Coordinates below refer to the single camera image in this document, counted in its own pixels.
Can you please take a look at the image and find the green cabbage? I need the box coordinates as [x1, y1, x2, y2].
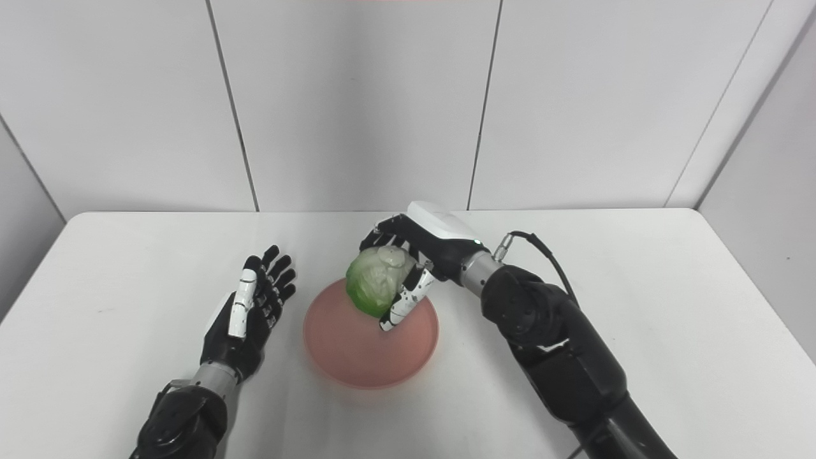
[346, 247, 416, 319]

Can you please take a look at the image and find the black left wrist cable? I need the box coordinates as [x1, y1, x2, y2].
[129, 379, 192, 459]

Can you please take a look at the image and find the pink plate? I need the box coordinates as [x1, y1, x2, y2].
[303, 277, 440, 390]

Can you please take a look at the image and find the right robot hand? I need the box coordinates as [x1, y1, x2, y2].
[359, 201, 483, 333]

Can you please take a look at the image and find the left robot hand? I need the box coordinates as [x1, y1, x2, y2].
[200, 245, 298, 383]

